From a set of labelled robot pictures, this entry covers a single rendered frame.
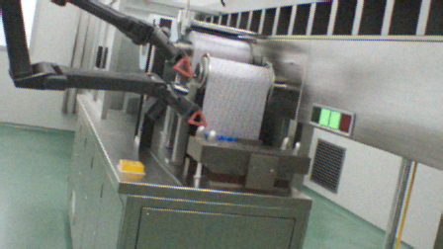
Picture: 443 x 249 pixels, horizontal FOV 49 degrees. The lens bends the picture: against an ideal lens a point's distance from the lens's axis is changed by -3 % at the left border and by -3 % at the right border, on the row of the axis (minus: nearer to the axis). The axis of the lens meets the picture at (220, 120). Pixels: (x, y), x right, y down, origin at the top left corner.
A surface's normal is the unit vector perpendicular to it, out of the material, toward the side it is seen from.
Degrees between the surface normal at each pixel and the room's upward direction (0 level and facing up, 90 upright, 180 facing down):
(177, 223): 90
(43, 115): 90
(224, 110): 90
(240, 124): 90
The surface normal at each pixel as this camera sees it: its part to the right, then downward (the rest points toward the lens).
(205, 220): 0.32, 0.15
